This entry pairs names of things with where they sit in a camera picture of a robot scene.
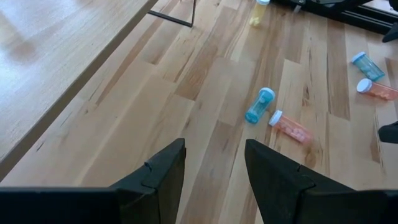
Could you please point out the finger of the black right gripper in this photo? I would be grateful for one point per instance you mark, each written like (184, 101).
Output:
(392, 33)
(390, 133)

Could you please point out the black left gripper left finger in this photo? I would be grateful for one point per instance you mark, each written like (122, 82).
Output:
(161, 186)

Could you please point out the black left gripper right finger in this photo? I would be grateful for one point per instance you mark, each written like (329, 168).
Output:
(276, 186)

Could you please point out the blue pill bottle white cap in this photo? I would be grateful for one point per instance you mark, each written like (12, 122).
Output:
(370, 68)
(259, 105)

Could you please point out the yellow pill bottle white cap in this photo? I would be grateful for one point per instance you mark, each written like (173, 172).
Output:
(258, 14)

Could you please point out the red pill bottle white cap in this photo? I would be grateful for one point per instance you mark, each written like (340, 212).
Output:
(292, 127)
(379, 90)

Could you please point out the black aluminium table frame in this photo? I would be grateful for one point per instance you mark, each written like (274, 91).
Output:
(367, 17)

